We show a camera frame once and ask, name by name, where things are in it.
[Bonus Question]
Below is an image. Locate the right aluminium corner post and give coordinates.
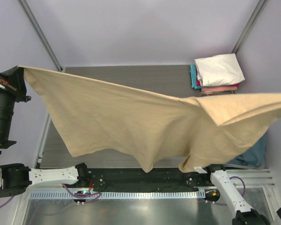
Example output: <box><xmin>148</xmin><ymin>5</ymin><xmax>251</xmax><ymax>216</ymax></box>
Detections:
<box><xmin>231</xmin><ymin>0</ymin><xmax>269</xmax><ymax>54</ymax></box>

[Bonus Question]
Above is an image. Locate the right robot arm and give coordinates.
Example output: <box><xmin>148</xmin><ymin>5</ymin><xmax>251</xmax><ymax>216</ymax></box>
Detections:
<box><xmin>201</xmin><ymin>165</ymin><xmax>270</xmax><ymax>225</ymax></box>

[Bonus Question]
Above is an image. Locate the aluminium corner post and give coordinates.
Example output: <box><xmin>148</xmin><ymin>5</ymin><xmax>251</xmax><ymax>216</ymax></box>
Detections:
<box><xmin>17</xmin><ymin>0</ymin><xmax>63</xmax><ymax>72</ymax></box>
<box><xmin>231</xmin><ymin>0</ymin><xmax>269</xmax><ymax>54</ymax></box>

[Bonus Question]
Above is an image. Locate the grey blue t shirt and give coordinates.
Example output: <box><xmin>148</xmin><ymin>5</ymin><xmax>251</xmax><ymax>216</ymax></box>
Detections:
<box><xmin>228</xmin><ymin>134</ymin><xmax>266</xmax><ymax>167</ymax></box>

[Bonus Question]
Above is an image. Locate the clear plastic bin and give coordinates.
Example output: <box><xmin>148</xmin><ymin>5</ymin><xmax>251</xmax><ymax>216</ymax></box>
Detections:
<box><xmin>224</xmin><ymin>150</ymin><xmax>265</xmax><ymax>170</ymax></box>

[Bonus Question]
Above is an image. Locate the left aluminium corner post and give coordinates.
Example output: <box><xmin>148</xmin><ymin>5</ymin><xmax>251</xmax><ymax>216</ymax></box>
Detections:
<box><xmin>17</xmin><ymin>0</ymin><xmax>63</xmax><ymax>72</ymax></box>

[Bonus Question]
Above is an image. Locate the aluminium frame rail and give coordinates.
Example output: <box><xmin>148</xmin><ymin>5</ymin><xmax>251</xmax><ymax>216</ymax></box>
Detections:
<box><xmin>226</xmin><ymin>169</ymin><xmax>275</xmax><ymax>188</ymax></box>

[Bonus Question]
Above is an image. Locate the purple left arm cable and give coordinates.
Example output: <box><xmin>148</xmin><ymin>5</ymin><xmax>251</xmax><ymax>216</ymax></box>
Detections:
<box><xmin>0</xmin><ymin>184</ymin><xmax>101</xmax><ymax>211</ymax></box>

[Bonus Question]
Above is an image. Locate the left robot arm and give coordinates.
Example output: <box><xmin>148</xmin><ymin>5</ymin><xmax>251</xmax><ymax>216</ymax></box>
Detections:
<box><xmin>0</xmin><ymin>66</ymin><xmax>91</xmax><ymax>198</ymax></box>

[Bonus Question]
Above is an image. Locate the teal folded t shirt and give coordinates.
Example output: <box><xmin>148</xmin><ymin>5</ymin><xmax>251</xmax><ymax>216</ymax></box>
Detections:
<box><xmin>190</xmin><ymin>64</ymin><xmax>202</xmax><ymax>90</ymax></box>

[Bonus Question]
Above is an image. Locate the white folded t shirt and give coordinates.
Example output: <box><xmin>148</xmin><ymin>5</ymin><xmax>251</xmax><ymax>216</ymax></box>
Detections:
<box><xmin>194</xmin><ymin>53</ymin><xmax>245</xmax><ymax>87</ymax></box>

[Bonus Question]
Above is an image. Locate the beige t shirt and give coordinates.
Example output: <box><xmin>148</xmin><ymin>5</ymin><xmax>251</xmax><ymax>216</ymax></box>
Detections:
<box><xmin>24</xmin><ymin>67</ymin><xmax>281</xmax><ymax>173</ymax></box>

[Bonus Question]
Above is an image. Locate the white slotted cable duct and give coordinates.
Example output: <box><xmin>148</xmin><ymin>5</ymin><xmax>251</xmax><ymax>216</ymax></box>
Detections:
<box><xmin>29</xmin><ymin>189</ymin><xmax>206</xmax><ymax>200</ymax></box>

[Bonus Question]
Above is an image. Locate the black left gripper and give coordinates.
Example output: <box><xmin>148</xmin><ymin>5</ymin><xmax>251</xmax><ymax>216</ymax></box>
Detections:
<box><xmin>0</xmin><ymin>65</ymin><xmax>34</xmax><ymax>144</ymax></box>

